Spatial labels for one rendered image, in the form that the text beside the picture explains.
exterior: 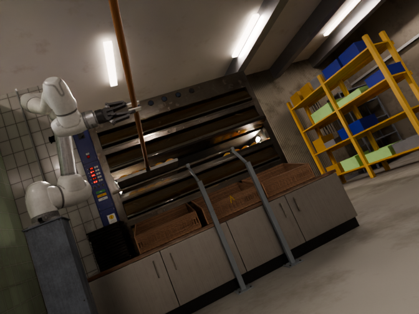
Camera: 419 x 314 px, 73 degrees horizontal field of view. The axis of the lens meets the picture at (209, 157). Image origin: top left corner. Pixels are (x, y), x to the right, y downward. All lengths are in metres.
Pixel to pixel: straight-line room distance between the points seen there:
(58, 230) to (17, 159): 1.54
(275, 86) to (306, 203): 5.73
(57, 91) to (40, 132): 1.89
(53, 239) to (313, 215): 2.09
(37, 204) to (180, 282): 1.21
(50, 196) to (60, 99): 0.74
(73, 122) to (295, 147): 6.62
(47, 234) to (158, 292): 0.98
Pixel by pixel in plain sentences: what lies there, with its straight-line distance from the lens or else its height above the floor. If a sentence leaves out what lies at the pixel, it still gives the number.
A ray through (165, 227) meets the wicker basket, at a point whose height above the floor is 0.70.
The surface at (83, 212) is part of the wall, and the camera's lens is 3.06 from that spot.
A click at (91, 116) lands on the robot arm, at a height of 1.35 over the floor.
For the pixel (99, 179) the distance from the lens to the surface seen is 3.04.
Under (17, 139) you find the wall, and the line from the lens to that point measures 3.41.
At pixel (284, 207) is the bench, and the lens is 2.68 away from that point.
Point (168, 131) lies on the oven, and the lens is 3.16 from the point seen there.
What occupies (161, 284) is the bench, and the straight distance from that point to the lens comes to 2.45.
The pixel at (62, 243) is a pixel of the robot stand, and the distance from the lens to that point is 1.93.
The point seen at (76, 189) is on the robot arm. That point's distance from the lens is 2.08.
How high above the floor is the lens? 0.68
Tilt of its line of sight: 10 degrees up
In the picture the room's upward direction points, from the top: 23 degrees counter-clockwise
